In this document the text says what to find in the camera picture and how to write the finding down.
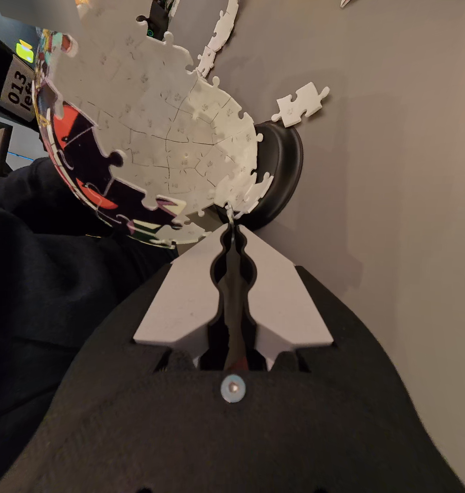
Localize black ball stand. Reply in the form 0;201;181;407
215;121;304;232

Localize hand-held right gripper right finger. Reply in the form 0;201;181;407
234;224;335;370

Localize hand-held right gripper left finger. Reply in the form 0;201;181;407
132;223;233;370

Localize colourful puzzle ball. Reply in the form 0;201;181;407
31;0;275;249

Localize loose white puzzle pieces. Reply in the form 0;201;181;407
196;0;241;79

